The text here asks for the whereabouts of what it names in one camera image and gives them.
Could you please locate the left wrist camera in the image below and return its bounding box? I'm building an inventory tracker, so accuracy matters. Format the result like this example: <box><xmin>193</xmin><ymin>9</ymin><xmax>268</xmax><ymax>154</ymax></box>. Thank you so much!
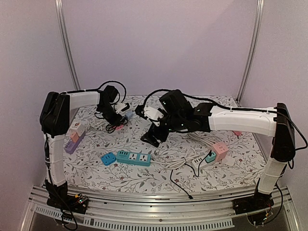
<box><xmin>114</xmin><ymin>103</ymin><xmax>130</xmax><ymax>114</ymax></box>

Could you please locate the white tiger plug adapter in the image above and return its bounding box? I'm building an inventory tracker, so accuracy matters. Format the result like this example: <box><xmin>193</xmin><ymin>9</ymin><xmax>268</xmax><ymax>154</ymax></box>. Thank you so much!
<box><xmin>70</xmin><ymin>122</ymin><xmax>86</xmax><ymax>137</ymax></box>

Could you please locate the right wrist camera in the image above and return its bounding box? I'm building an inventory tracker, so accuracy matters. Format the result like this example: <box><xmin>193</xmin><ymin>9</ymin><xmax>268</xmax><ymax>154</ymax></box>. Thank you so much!
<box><xmin>135</xmin><ymin>105</ymin><xmax>164</xmax><ymax>127</ymax></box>

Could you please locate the left aluminium frame post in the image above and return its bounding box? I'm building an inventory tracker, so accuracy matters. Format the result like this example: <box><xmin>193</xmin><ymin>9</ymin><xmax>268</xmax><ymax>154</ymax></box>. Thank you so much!
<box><xmin>54</xmin><ymin>0</ymin><xmax>80</xmax><ymax>90</ymax></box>

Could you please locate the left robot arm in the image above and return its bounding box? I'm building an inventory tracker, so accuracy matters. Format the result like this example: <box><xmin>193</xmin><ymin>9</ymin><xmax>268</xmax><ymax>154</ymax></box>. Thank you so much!
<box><xmin>39</xmin><ymin>80</ymin><xmax>129</xmax><ymax>214</ymax></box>

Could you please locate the white cord bundle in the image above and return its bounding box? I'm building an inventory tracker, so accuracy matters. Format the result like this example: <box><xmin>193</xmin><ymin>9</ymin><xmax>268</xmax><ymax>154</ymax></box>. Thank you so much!
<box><xmin>151</xmin><ymin>133</ymin><xmax>217</xmax><ymax>170</ymax></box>

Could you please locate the pink power strip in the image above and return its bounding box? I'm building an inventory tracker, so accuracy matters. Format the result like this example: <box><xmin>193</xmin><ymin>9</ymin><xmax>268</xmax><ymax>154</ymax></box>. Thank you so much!
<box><xmin>233</xmin><ymin>131</ymin><xmax>242</xmax><ymax>136</ymax></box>

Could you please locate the pink cube socket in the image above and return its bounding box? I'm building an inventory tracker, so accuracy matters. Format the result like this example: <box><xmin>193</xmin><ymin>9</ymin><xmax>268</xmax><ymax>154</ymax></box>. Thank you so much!
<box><xmin>212</xmin><ymin>141</ymin><xmax>229</xmax><ymax>162</ymax></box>

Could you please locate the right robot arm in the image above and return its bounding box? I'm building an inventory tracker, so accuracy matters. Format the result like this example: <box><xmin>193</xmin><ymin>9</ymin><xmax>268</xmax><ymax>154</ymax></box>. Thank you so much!
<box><xmin>135</xmin><ymin>89</ymin><xmax>308</xmax><ymax>215</ymax></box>

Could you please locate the salmon small cube adapter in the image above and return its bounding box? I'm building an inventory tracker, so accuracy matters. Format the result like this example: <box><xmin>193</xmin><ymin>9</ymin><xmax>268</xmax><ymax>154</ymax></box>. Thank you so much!
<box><xmin>70</xmin><ymin>132</ymin><xmax>79</xmax><ymax>143</ymax></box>

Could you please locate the purple power strip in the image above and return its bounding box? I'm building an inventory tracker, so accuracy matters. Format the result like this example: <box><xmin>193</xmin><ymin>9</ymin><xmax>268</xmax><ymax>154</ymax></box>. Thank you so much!
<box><xmin>64</xmin><ymin>133</ymin><xmax>85</xmax><ymax>154</ymax></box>

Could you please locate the blue plug adapter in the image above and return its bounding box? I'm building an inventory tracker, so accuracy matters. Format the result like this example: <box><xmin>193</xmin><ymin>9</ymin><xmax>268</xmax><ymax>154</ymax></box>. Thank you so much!
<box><xmin>101</xmin><ymin>152</ymin><xmax>116</xmax><ymax>166</ymax></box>

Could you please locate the aluminium frame post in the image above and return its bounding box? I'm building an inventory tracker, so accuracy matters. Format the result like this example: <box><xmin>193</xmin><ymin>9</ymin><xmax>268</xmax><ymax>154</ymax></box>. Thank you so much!
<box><xmin>236</xmin><ymin>0</ymin><xmax>265</xmax><ymax>104</ymax></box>
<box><xmin>54</xmin><ymin>0</ymin><xmax>80</xmax><ymax>90</ymax></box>

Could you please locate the black thin adapter cable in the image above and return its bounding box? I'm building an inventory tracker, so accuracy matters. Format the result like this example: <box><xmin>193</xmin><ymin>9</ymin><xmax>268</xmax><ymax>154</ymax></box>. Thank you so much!
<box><xmin>169</xmin><ymin>149</ymin><xmax>214</xmax><ymax>200</ymax></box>

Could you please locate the right aluminium frame post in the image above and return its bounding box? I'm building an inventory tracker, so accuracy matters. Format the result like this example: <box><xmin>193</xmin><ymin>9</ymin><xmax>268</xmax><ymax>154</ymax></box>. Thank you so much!
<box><xmin>236</xmin><ymin>0</ymin><xmax>265</xmax><ymax>104</ymax></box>

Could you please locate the aluminium front rail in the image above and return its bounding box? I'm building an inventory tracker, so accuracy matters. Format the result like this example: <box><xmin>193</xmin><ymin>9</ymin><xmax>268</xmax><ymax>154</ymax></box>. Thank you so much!
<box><xmin>18</xmin><ymin>185</ymin><xmax>299</xmax><ymax>231</ymax></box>

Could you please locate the white square adapter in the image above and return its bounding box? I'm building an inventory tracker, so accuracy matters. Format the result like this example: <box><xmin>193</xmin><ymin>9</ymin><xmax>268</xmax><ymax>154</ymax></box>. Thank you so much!
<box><xmin>224</xmin><ymin>156</ymin><xmax>235</xmax><ymax>166</ymax></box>

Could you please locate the white power strip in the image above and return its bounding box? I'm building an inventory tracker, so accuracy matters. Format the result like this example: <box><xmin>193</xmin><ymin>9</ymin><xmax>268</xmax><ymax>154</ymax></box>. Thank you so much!
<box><xmin>191</xmin><ymin>157</ymin><xmax>215</xmax><ymax>170</ymax></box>

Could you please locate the white coiled power cord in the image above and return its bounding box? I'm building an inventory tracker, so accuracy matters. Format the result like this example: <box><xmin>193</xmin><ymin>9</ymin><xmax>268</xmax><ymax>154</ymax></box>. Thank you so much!
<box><xmin>85</xmin><ymin>120</ymin><xmax>108</xmax><ymax>132</ymax></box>

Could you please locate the teal small adapter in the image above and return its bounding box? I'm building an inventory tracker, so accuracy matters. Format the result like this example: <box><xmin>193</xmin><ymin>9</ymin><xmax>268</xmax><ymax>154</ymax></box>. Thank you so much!
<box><xmin>205</xmin><ymin>152</ymin><xmax>216</xmax><ymax>164</ymax></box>

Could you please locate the teal power strip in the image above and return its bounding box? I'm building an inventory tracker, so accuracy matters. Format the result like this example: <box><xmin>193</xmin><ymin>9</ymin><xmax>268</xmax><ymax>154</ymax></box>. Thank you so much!
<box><xmin>116</xmin><ymin>151</ymin><xmax>151</xmax><ymax>167</ymax></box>

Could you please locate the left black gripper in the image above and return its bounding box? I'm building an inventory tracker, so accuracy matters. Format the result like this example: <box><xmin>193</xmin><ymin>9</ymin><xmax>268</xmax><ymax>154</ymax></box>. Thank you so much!
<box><xmin>98</xmin><ymin>104</ymin><xmax>123</xmax><ymax>126</ymax></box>

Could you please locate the light blue charger plug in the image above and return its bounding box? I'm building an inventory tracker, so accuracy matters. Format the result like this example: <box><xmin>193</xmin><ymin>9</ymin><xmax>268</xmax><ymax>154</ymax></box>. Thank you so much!
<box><xmin>125</xmin><ymin>111</ymin><xmax>133</xmax><ymax>120</ymax></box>

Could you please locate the floral table mat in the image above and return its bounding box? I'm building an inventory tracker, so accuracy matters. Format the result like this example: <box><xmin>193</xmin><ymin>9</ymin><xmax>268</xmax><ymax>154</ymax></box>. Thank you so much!
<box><xmin>63</xmin><ymin>106</ymin><xmax>265</xmax><ymax>194</ymax></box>

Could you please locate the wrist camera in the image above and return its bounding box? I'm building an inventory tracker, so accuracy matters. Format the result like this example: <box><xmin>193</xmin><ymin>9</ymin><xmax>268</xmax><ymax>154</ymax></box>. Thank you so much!
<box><xmin>135</xmin><ymin>105</ymin><xmax>164</xmax><ymax>127</ymax></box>
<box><xmin>114</xmin><ymin>103</ymin><xmax>130</xmax><ymax>114</ymax></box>

